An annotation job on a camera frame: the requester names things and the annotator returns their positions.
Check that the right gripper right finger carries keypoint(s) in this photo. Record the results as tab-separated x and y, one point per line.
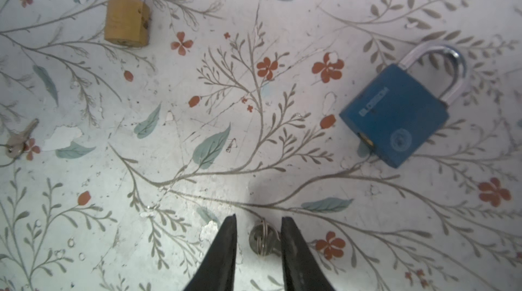
300	269

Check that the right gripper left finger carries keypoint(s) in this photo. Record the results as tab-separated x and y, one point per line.
217	270

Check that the silver key with ring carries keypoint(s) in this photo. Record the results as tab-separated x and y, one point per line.
265	239

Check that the blue padlock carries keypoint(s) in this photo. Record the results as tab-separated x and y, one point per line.
395	114

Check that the small silver key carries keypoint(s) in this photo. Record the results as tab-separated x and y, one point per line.
14	147

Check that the small brass padlock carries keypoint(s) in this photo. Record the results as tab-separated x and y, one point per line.
127	23

